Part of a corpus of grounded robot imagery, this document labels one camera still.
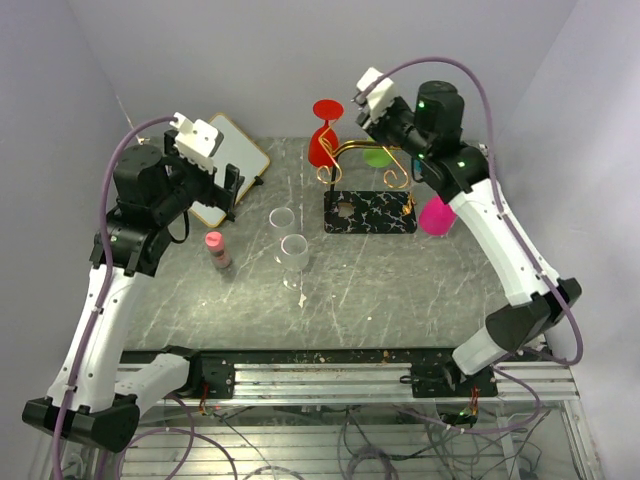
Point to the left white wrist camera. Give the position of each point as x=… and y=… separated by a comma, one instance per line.
x=197, y=142

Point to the gold framed whiteboard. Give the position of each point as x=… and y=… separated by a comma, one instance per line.
x=238, y=149

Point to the blue plastic wine glass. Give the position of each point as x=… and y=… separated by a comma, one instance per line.
x=416, y=170

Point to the front clear wine glass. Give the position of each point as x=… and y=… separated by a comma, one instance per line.
x=293, y=255

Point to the aluminium mounting rail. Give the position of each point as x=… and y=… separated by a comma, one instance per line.
x=298, y=384

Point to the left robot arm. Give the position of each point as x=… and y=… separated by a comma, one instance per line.
x=88, y=403

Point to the pink capped small bottle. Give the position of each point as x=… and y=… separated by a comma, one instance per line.
x=215, y=243

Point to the green plastic wine glass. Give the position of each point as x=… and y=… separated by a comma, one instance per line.
x=376, y=158

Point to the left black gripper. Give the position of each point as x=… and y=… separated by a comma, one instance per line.
x=214, y=194

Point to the gold wine glass rack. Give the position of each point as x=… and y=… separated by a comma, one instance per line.
x=388, y=211

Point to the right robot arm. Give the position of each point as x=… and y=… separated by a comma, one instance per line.
x=430, y=133

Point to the rear clear wine glass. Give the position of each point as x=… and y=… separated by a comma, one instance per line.
x=282, y=222

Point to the magenta plastic wine glass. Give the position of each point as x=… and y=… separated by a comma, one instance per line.
x=436, y=218

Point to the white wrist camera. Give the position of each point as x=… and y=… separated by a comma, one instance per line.
x=197, y=142
x=373, y=97

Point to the clear wine glass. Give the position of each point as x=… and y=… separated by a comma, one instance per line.
x=293, y=255
x=282, y=222

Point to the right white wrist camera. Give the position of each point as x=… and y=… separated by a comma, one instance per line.
x=373, y=97

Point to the red plastic wine glass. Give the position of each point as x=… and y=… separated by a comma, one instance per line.
x=324, y=140

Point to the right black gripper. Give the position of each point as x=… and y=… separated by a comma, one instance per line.
x=375, y=127

